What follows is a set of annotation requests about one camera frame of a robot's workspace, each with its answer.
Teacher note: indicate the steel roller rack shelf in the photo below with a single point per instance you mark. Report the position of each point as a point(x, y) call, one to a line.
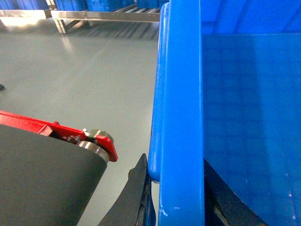
point(65, 20)

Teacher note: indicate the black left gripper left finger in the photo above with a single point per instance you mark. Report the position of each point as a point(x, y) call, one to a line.
point(134, 206)

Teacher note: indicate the black conveyor belt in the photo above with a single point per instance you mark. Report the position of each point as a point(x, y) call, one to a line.
point(44, 181)

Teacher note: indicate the steel conveyor end roller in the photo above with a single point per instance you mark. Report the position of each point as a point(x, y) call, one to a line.
point(94, 147)

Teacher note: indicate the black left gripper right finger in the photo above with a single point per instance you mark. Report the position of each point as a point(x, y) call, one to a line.
point(222, 206)

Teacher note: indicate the red conveyor side frame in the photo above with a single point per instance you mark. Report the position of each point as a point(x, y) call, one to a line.
point(56, 130)

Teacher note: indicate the blue crate on rack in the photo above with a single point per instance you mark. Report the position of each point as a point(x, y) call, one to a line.
point(92, 5)

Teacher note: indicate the large blue plastic crate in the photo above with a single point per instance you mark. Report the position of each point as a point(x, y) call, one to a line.
point(228, 91)

